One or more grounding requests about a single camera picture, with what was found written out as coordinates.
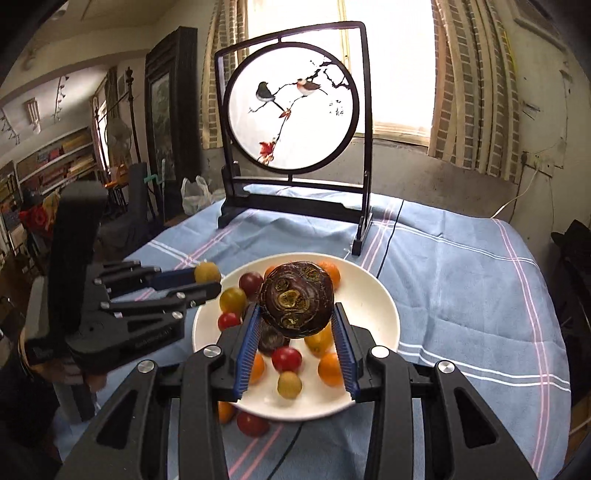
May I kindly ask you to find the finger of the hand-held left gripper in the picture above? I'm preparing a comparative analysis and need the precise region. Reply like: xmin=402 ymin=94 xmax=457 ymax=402
xmin=99 ymin=282 xmax=223 ymax=324
xmin=95 ymin=261 xmax=199 ymax=298

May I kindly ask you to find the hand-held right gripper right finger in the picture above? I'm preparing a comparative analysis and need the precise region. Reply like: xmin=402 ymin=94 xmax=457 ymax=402
xmin=332 ymin=302 xmax=539 ymax=480

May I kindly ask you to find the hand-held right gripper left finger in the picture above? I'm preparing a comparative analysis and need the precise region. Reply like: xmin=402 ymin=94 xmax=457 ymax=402
xmin=55 ymin=302 xmax=264 ymax=480

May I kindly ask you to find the olive green cherry tomato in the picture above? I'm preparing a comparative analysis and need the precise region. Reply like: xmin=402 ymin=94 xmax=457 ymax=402
xmin=194 ymin=261 xmax=222 ymax=284

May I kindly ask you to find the dark red plum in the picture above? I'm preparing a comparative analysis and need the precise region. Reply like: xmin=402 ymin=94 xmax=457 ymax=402
xmin=259 ymin=330 xmax=291 ymax=356

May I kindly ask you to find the white round plate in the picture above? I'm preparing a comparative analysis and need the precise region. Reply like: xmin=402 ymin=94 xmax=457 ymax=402
xmin=191 ymin=253 xmax=400 ymax=422

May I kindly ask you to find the wrinkled brown passion fruit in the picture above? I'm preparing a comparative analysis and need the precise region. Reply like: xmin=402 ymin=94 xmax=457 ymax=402
xmin=260 ymin=261 xmax=335 ymax=341

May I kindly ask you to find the pale green cherry tomato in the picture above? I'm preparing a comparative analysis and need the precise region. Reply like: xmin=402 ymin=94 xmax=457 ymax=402
xmin=276 ymin=371 xmax=303 ymax=400

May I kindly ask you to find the dark red cherry tomato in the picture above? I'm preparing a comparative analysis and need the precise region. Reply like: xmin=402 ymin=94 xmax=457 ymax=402
xmin=239 ymin=272 xmax=264 ymax=296

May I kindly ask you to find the dark grey chair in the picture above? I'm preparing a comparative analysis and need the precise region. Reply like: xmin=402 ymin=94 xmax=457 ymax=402
xmin=99 ymin=164 xmax=153 ymax=250

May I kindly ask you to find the white plastic bag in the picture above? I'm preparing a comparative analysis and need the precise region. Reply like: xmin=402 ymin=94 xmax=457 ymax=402
xmin=180 ymin=175 xmax=225 ymax=215

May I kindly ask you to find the blue striped tablecloth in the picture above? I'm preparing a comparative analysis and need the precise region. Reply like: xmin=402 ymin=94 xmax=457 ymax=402
xmin=53 ymin=191 xmax=573 ymax=480

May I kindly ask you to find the dark framed painting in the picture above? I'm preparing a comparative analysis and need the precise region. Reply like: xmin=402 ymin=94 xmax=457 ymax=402
xmin=145 ymin=26 xmax=201 ymax=222

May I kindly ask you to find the bird painting table screen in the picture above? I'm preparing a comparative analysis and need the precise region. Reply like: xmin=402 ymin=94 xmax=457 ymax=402
xmin=213 ymin=21 xmax=374 ymax=257

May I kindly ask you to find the checked beige curtain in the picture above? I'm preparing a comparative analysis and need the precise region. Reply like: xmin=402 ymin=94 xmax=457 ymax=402
xmin=427 ymin=0 xmax=518 ymax=178
xmin=199 ymin=0 xmax=250 ymax=149

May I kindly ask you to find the wall bookshelf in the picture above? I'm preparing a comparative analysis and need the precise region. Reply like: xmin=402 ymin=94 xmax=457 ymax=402
xmin=0 ymin=124 xmax=100 ymax=232

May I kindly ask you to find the white cable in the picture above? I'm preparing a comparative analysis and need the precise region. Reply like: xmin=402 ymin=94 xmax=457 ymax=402
xmin=492 ymin=168 xmax=539 ymax=220

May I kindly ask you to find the white wall socket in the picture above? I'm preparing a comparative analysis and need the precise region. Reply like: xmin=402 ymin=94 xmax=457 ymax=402
xmin=522 ymin=150 xmax=555 ymax=176

